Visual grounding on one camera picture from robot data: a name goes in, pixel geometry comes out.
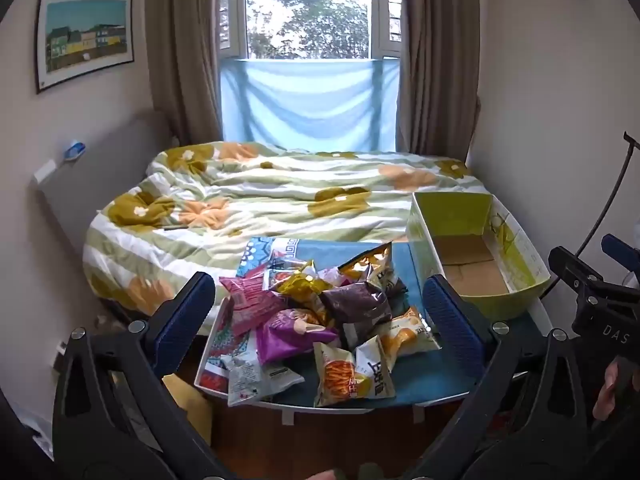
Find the pile of mixed snack bags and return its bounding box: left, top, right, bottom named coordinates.
left=219, top=242, right=443, bottom=408

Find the blue patterned folding table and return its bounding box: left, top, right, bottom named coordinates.
left=194, top=237, right=551, bottom=413

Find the pink snack packet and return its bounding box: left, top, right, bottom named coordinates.
left=219, top=272, right=286, bottom=338

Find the framed landscape picture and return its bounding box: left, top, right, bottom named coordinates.
left=35, top=0, right=136, bottom=95

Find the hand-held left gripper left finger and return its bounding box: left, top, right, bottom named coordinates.
left=52, top=271, right=236, bottom=480

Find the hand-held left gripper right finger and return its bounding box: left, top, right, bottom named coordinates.
left=400, top=274, right=596, bottom=480

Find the white framed window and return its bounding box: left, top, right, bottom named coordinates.
left=217, top=0, right=403, bottom=61

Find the light blue window cloth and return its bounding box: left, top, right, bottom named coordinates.
left=220, top=57, right=401, bottom=153

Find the floral striped blanket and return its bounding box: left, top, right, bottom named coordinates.
left=82, top=141, right=493, bottom=326

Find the grey bed headboard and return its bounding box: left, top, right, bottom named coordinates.
left=32, top=110, right=173, bottom=291

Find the black cable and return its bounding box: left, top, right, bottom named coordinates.
left=547, top=131, right=640, bottom=291

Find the green cardboard box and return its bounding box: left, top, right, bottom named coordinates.
left=406, top=191, right=552, bottom=321

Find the person's right hand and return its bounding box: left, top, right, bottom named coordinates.
left=592, top=359, right=625, bottom=422

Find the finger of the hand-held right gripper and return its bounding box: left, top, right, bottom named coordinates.
left=601, top=234, right=640, bottom=275
left=548, top=246, right=607, bottom=288

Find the brown curtain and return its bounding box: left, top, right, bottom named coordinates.
left=145, top=0, right=223, bottom=146
left=397, top=0, right=483, bottom=158

